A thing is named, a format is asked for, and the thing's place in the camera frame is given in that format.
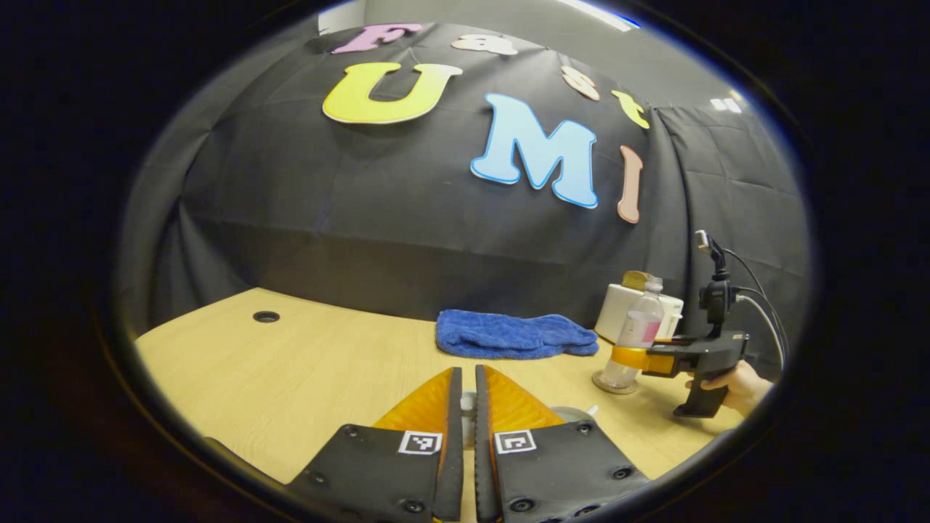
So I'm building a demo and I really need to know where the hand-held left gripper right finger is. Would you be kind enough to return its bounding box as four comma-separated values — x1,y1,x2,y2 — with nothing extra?
474,363,651,523

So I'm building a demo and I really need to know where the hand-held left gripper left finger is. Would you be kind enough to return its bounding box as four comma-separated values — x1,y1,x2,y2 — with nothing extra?
287,365,464,523

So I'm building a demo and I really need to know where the clear plastic water bottle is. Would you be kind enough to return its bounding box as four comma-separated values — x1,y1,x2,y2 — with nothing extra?
600,276,666,393

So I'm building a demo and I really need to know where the round wooden coaster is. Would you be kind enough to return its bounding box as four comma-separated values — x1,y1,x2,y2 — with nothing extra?
591,370,640,396

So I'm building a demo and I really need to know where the white toaster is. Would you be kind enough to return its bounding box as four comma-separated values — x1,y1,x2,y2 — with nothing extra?
594,282,685,344

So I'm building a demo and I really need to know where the blue towel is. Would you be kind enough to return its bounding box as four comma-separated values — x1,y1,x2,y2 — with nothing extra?
436,309,600,360

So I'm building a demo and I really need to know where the black backdrop cloth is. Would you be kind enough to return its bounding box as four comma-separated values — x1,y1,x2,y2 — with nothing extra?
120,20,811,378

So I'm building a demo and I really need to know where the grey cable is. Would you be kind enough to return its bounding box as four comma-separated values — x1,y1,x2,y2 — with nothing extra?
735,293,787,368

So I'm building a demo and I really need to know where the black cable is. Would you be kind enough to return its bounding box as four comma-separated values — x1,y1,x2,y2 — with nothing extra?
723,248,791,349

